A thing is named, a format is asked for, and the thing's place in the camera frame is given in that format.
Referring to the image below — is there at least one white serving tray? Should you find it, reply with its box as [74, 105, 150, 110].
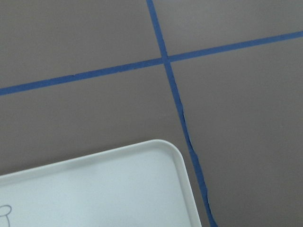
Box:
[0, 140, 201, 227]

